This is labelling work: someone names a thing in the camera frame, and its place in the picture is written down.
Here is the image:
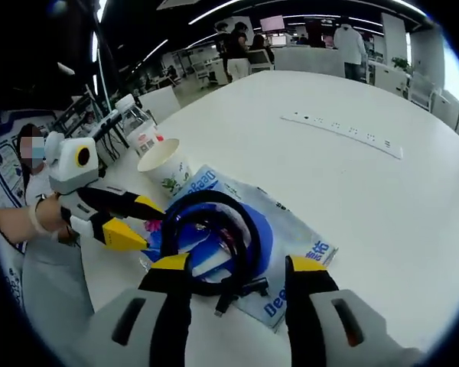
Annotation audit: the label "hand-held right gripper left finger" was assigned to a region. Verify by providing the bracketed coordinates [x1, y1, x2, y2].
[78, 252, 194, 367]

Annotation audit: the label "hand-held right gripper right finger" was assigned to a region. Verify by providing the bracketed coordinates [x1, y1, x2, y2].
[285, 255, 425, 367]

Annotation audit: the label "blue tissue packet pink flower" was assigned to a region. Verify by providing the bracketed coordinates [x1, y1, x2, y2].
[138, 216, 236, 280]

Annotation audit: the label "printed white paper cup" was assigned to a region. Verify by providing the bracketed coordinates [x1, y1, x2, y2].
[136, 138, 194, 200]

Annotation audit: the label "clear plastic water bottle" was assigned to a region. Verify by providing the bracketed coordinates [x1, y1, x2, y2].
[114, 94, 160, 158]

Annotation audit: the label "white plastic bag blue circle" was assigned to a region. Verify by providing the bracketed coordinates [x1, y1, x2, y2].
[167, 164, 340, 333]

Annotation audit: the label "black cable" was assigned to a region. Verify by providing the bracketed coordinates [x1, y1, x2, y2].
[158, 190, 271, 318]

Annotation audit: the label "person's left hand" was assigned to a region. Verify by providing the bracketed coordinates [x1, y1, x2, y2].
[34, 193, 80, 242]

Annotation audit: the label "person's torso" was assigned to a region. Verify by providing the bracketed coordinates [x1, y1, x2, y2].
[21, 164, 62, 209]

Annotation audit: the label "person's head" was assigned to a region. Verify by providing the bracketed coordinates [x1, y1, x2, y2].
[17, 122, 49, 173]

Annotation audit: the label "white wristband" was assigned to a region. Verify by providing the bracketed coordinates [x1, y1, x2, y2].
[28, 200, 60, 235]

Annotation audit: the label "person's legs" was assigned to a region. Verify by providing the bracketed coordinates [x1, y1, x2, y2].
[21, 232, 96, 337]

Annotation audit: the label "white table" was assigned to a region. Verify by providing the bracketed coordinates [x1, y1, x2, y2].
[76, 70, 459, 367]

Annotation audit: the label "white built-in socket strip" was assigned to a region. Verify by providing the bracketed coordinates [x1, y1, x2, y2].
[279, 112, 405, 161]

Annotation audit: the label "pink monitor screen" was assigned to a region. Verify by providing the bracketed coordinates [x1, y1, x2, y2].
[259, 15, 285, 34]

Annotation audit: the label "white slatted chair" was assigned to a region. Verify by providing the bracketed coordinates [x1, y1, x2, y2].
[409, 70, 438, 112]

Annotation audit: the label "green potted plant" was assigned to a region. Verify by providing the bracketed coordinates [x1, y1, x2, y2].
[391, 56, 411, 73]

